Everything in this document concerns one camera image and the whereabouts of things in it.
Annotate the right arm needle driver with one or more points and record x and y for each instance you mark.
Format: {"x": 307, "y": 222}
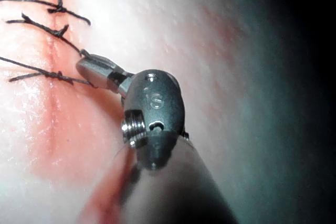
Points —
{"x": 160, "y": 103}

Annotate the right arm needle driver jaw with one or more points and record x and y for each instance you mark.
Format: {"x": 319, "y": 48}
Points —
{"x": 101, "y": 61}
{"x": 95, "y": 74}

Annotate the black stitching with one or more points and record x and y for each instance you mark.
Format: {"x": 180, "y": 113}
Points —
{"x": 58, "y": 33}

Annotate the dark right arm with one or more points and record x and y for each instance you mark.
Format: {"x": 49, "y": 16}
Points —
{"x": 181, "y": 195}

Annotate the tissue pad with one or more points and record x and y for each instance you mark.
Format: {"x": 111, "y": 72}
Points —
{"x": 183, "y": 24}

